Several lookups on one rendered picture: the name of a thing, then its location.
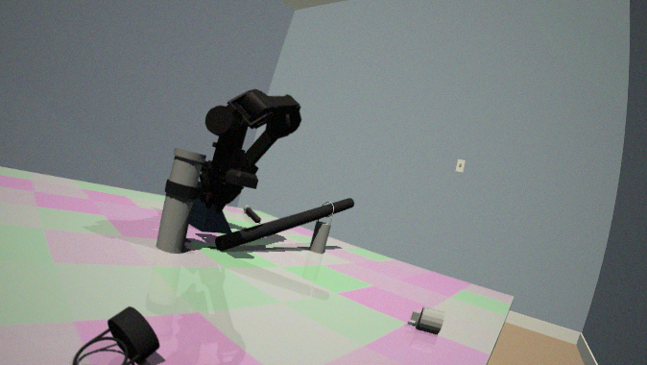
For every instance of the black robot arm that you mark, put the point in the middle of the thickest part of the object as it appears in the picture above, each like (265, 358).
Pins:
(254, 109)

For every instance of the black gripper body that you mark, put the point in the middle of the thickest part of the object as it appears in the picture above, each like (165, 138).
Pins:
(226, 156)

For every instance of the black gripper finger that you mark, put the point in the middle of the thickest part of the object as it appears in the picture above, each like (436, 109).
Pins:
(208, 180)
(223, 191)

